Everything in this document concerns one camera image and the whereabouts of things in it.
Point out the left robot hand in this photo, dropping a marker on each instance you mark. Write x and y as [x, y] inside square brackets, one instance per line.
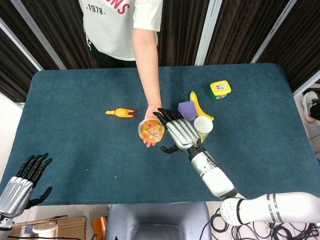
[17, 190]

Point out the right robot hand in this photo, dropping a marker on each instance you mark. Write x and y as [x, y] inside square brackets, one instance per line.
[181, 132]

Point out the orange jelly cup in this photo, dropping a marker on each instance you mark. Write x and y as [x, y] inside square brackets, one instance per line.
[151, 130]

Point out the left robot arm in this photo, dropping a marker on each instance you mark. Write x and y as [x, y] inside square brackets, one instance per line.
[4, 223]

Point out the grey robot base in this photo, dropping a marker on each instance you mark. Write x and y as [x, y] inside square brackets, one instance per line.
[157, 222]

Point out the person's forearm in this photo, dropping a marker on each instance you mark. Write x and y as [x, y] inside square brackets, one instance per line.
[146, 65]

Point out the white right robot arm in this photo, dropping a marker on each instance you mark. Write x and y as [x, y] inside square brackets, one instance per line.
[250, 197]

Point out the white paper cup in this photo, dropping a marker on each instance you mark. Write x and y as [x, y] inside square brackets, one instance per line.
[203, 127]

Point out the purple foam cube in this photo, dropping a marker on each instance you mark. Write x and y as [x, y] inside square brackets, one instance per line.
[187, 110]

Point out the yellow banana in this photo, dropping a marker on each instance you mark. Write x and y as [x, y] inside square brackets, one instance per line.
[200, 106]

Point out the white tape roll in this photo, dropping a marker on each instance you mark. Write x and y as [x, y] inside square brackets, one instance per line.
[43, 230]

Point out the cardboard box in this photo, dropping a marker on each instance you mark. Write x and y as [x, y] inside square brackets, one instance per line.
[50, 226]

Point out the yellow lid green jar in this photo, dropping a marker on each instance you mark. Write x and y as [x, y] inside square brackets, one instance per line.
[220, 90]

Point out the yellow rubber chicken toy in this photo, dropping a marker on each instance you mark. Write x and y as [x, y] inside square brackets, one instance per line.
[121, 112]

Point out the teal table cloth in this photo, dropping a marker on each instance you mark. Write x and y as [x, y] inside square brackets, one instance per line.
[100, 150]

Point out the orange object on floor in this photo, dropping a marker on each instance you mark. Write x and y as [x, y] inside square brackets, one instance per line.
[100, 226]

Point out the white printed t-shirt person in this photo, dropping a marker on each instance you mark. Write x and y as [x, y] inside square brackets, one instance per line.
[110, 27]

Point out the white sneaker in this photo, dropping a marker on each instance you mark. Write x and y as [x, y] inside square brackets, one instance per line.
[310, 106]

